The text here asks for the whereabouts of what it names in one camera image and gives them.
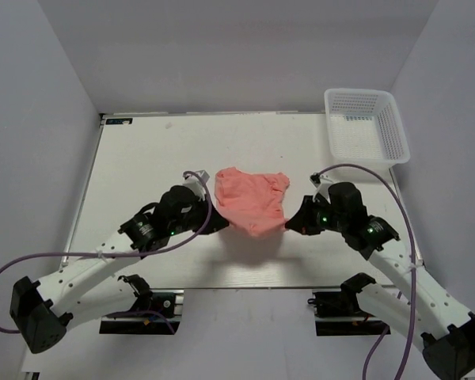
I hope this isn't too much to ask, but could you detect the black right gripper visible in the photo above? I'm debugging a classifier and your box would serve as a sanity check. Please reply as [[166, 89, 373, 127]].
[[287, 196, 348, 236]]

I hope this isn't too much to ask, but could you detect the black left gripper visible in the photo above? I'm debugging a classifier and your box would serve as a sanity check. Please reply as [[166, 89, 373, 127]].
[[169, 193, 229, 235]]

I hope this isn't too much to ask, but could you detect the pink t shirt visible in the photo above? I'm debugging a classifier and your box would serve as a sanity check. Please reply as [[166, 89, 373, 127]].
[[215, 167, 290, 238]]

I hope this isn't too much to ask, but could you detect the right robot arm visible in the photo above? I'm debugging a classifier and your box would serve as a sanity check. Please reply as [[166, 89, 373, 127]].
[[285, 182, 475, 379]]

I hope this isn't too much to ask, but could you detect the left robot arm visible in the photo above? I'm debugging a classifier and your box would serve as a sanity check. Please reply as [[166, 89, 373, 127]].
[[9, 181, 230, 354]]

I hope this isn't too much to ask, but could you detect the white plastic basket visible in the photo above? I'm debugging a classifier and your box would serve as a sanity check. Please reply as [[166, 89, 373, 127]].
[[324, 88, 411, 171]]

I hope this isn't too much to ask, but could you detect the dark label sticker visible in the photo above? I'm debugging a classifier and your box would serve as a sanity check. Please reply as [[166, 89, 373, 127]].
[[105, 118, 133, 125]]

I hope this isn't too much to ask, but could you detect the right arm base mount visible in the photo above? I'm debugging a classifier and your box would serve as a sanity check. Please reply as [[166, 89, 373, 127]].
[[307, 291, 389, 337]]

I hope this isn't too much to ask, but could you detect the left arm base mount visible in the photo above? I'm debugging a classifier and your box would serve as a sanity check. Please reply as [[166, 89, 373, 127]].
[[99, 290, 184, 336]]

